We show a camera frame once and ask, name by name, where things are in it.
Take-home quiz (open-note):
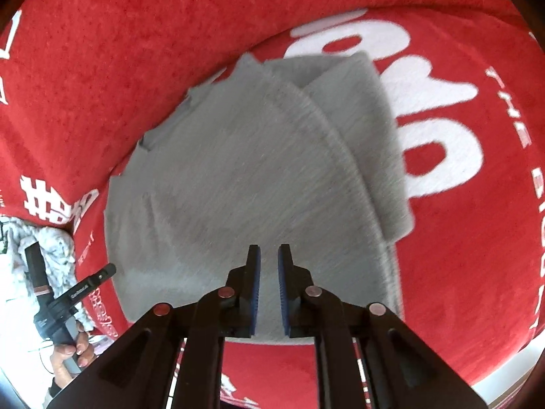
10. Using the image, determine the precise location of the person's left hand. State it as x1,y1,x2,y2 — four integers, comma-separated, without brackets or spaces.
50,319,96,389

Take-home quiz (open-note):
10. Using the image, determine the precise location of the white knitted blanket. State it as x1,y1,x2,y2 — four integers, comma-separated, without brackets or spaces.
0,214,97,342

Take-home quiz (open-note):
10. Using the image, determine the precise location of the red pillow with white print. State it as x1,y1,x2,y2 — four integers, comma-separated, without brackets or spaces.
1,0,518,225

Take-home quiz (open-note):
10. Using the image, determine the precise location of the red bedspread with white print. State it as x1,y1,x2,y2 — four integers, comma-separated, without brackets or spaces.
80,6,544,408

